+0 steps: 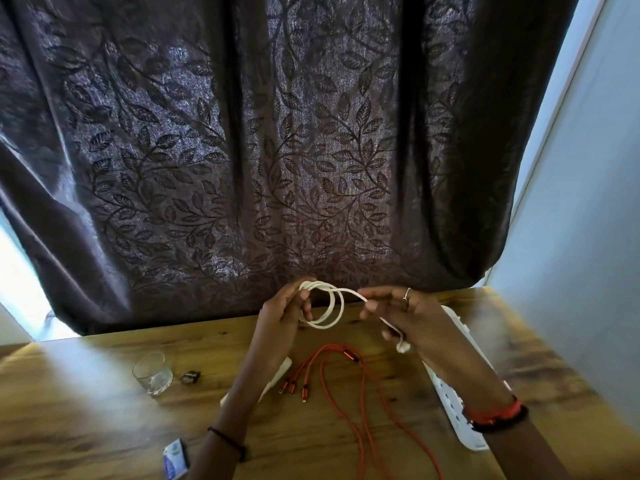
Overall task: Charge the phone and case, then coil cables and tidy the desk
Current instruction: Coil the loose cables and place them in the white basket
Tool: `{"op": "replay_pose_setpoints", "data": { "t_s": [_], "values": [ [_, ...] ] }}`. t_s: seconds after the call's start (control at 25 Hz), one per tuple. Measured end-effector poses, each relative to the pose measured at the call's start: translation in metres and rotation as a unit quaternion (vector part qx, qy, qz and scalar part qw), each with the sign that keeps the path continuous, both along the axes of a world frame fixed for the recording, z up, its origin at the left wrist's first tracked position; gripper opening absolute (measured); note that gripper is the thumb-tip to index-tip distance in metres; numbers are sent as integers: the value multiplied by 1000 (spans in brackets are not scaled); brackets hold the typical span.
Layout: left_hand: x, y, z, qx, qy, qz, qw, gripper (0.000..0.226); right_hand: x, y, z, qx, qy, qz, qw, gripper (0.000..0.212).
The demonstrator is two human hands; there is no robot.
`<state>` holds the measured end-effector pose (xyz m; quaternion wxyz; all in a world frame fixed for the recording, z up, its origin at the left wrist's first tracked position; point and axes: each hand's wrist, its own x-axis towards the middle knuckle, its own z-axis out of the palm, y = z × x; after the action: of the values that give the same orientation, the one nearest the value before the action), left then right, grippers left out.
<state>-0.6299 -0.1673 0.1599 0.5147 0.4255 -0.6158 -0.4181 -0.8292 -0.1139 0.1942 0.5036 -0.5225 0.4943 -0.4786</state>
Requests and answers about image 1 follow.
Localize person's right hand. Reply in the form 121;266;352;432
357;286;501;391

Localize person's left hand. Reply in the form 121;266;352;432
245;278;317;381

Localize white cable with white plugs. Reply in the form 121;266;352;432
297;280;412;355

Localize white plastic slotted basket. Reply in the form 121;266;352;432
422;305;511;453

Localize red multi-head cable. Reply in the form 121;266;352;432
277;343;445;480

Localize person's left forearm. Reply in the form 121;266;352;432
187;364;281;480

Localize pale green plastic case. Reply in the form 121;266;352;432
219;356;293;408

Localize red wristband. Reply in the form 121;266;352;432
465;397;523;425

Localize black thread wristband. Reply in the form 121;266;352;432
207;426;249;463

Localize clear drinking glass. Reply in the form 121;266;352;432
131;351;175;397

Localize white and blue eraser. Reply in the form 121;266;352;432
162;438;191;480

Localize brown leaf-patterned curtain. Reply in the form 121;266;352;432
0;0;581;335

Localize black beaded bracelet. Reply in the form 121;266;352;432
467;404;530;435

